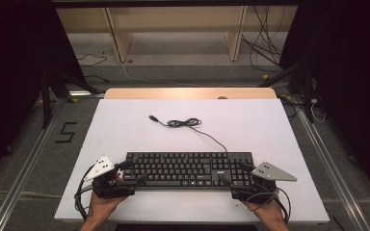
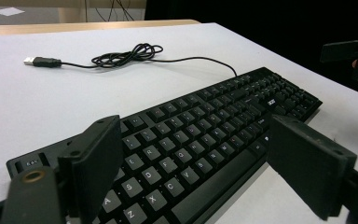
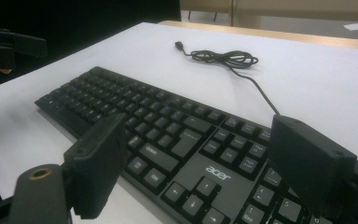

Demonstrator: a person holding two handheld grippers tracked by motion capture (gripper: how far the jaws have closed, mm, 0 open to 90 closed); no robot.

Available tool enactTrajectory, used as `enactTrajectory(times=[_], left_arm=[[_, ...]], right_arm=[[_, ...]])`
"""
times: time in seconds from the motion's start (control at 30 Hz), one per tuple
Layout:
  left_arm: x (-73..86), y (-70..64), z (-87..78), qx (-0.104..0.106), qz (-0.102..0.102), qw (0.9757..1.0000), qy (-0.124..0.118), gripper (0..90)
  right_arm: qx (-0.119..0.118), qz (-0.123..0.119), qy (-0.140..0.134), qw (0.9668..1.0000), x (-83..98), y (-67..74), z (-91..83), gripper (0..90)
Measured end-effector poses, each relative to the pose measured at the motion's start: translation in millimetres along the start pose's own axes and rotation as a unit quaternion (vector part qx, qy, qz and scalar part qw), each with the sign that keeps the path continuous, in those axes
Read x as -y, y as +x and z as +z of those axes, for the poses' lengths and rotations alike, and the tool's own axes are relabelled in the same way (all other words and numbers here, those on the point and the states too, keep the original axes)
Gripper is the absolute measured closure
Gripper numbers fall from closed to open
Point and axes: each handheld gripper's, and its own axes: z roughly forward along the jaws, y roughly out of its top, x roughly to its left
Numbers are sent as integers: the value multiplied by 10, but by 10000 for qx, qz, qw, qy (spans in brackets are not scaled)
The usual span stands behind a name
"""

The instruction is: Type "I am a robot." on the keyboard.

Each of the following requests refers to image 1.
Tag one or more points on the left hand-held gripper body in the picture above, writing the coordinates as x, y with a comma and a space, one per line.
101, 166

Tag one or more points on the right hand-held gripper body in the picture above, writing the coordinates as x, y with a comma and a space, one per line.
269, 171

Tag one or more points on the black computer keyboard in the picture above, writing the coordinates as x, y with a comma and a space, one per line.
173, 170

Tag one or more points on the person's right hand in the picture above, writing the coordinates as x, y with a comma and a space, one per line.
269, 211

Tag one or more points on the person's left hand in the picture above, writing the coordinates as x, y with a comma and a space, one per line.
101, 208

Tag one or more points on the round table grommet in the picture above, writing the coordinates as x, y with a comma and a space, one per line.
222, 97

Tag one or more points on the short silver metal bar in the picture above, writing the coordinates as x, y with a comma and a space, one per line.
83, 93

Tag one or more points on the black metal stand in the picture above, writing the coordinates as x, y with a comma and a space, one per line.
307, 96
46, 106

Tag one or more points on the black curtain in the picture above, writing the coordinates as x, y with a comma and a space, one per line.
353, 80
13, 80

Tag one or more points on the beige wooden shelf unit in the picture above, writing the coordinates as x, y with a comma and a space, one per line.
173, 19

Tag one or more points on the long metal floor rail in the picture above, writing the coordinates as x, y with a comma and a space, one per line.
22, 179
337, 179

